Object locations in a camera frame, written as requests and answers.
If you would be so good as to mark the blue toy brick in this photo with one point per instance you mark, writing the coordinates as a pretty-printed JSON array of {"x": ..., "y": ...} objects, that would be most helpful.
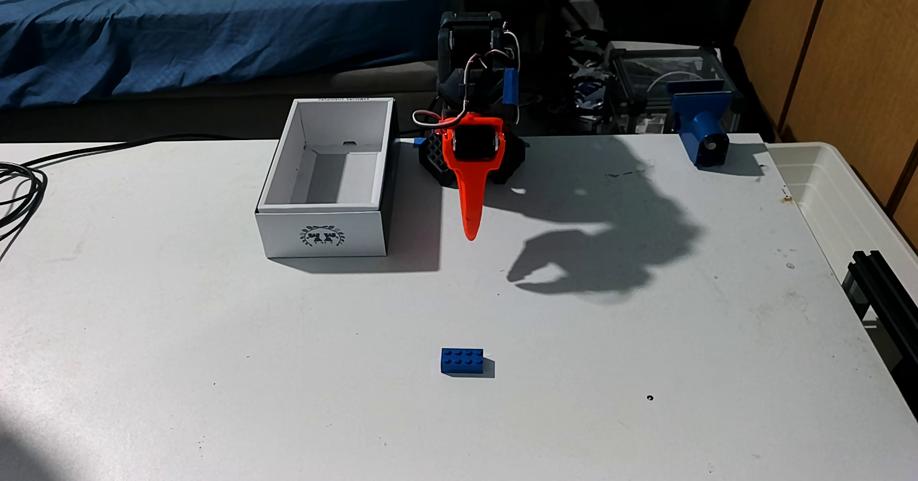
[{"x": 462, "y": 361}]

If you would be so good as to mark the white cardboard box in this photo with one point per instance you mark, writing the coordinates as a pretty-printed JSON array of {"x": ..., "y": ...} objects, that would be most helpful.
[{"x": 323, "y": 233}]

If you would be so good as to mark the camouflage patterned item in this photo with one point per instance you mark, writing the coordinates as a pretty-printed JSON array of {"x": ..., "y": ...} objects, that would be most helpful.
[{"x": 588, "y": 72}]

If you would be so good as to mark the clear plastic container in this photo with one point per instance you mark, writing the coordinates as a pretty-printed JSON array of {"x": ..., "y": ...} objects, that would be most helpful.
[{"x": 645, "y": 72}]

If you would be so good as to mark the blue printed clamp part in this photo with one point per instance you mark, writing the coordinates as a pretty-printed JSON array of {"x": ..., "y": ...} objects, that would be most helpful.
[{"x": 699, "y": 119}]

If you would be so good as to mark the blue bed sheet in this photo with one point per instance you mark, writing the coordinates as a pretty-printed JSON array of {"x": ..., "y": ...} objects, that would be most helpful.
[{"x": 215, "y": 29}]

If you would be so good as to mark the white plastic bin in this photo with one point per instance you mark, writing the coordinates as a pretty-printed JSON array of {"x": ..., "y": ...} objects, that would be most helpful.
[{"x": 825, "y": 194}]

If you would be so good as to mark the wooden cabinet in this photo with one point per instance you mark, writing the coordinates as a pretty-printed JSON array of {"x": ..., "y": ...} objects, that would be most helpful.
[{"x": 853, "y": 58}]

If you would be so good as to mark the black aluminium extrusion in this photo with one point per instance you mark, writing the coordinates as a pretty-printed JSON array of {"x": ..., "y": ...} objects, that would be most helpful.
[{"x": 886, "y": 302}]

